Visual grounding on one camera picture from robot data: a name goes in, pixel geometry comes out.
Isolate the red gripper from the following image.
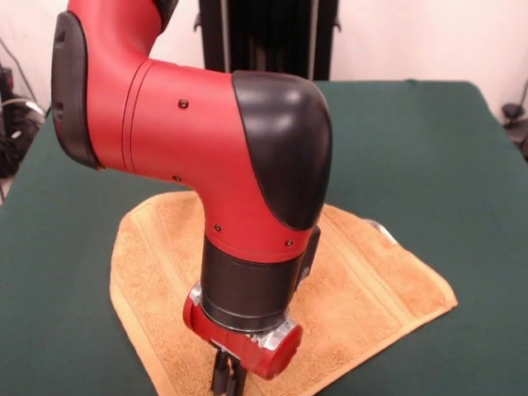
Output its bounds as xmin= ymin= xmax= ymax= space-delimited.
xmin=182 ymin=283 xmax=305 ymax=396

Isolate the orange terry towel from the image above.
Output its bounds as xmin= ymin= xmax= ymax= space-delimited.
xmin=109 ymin=190 xmax=459 ymax=396

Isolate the dark green table cloth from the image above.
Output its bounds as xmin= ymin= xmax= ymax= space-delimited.
xmin=0 ymin=78 xmax=528 ymax=396

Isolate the grey black stand base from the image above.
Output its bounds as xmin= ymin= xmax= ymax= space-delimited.
xmin=502 ymin=78 xmax=528 ymax=163

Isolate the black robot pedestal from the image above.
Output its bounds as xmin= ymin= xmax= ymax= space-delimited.
xmin=164 ymin=0 xmax=342 ymax=82

